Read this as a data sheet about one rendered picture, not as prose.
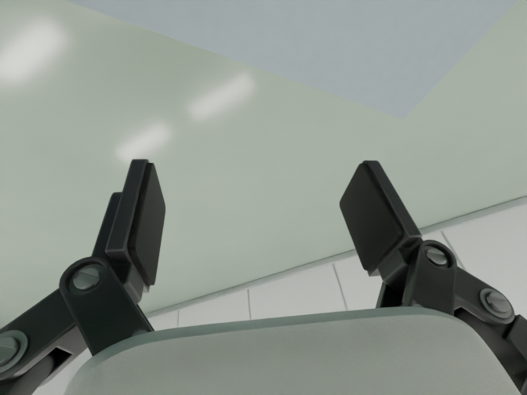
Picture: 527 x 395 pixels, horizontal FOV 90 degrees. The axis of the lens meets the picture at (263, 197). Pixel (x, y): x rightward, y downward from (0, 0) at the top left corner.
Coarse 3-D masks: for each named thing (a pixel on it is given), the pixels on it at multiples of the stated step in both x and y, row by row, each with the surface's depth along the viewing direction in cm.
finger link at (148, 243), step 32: (128, 192) 9; (160, 192) 11; (128, 224) 8; (160, 224) 11; (128, 256) 8; (128, 288) 8; (32, 320) 7; (64, 320) 7; (0, 352) 6; (32, 352) 6; (64, 352) 7
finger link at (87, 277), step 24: (72, 264) 7; (96, 264) 7; (72, 288) 7; (96, 288) 7; (120, 288) 7; (72, 312) 6; (96, 312) 6; (120, 312) 6; (96, 336) 6; (120, 336) 6
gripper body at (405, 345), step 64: (256, 320) 7; (320, 320) 6; (384, 320) 6; (448, 320) 7; (128, 384) 5; (192, 384) 5; (256, 384) 5; (320, 384) 5; (384, 384) 5; (448, 384) 6; (512, 384) 6
